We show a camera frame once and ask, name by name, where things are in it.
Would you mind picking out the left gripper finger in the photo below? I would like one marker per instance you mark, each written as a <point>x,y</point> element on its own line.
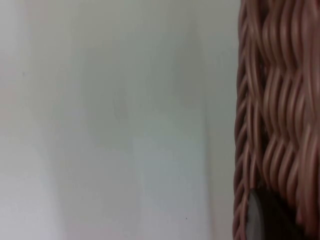
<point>265,217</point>

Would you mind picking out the dark brown wicker basket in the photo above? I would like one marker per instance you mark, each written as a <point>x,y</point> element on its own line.
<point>280,100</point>

